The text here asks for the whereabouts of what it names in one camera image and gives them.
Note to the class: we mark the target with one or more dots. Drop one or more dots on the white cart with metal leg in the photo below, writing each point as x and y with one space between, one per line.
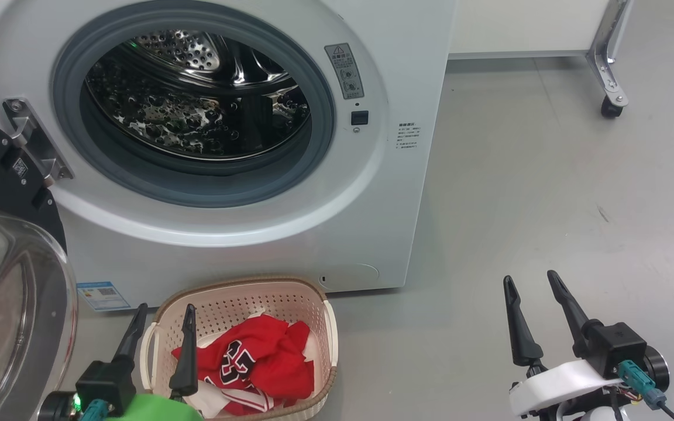
606 52

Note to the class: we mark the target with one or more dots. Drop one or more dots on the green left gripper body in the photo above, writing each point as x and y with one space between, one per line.
155 409

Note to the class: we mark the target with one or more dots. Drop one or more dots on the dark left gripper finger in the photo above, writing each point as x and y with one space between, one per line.
186 356
132 333

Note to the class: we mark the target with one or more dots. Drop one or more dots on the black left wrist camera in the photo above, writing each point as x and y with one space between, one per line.
103 386

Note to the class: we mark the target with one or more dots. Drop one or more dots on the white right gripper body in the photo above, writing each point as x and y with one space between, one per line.
553 386

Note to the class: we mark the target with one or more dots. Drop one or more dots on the red basketball jersey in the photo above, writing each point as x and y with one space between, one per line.
267 356

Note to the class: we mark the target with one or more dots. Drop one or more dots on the cream perforated laundry basket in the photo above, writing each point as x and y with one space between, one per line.
231 298

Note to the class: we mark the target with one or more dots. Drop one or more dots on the white washing machine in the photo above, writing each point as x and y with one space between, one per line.
325 234

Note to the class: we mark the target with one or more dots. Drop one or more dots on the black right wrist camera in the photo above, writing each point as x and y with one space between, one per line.
621 348

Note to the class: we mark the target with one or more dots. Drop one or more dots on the blue energy label sticker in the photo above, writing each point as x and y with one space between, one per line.
103 296

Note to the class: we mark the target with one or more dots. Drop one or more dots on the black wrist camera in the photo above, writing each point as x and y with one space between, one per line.
621 348
103 386

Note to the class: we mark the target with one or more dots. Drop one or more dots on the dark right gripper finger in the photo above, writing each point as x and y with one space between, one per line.
521 327
571 310

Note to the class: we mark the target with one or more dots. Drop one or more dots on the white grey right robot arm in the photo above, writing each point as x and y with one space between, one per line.
603 415

